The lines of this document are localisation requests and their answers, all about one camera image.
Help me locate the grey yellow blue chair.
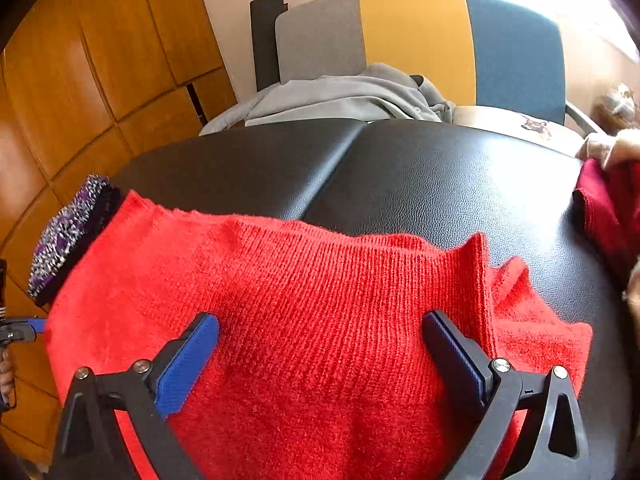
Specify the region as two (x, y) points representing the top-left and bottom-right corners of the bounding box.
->
(275, 0), (610, 150)

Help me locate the beige fluffy garment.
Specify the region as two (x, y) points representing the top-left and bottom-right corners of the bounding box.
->
(575, 129), (640, 172)

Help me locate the black rolled mat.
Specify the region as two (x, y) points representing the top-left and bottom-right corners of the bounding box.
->
(250, 0), (290, 92)

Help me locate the dark red garment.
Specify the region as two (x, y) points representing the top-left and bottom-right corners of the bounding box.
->
(572, 157), (640, 283)

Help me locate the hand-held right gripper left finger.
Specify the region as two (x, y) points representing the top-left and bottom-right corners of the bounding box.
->
(47, 311), (220, 480)

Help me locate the wooden wardrobe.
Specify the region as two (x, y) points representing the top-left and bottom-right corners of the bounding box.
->
(0, 0), (239, 466)

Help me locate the beige printed seat cushion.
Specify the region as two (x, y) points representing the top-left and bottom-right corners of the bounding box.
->
(452, 105), (585, 155)

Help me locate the purple speckled knit garment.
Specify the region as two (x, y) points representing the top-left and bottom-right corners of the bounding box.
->
(27, 174), (124, 307)

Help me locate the grey hoodie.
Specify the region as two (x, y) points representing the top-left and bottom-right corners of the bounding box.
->
(199, 62), (457, 136)

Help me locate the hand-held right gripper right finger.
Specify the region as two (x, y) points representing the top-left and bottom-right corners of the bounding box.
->
(421, 309), (592, 480)

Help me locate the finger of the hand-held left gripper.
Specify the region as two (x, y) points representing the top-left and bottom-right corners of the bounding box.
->
(0, 314), (47, 345)

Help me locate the red knit sweater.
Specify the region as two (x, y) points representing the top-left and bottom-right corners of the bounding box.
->
(44, 190), (594, 480)

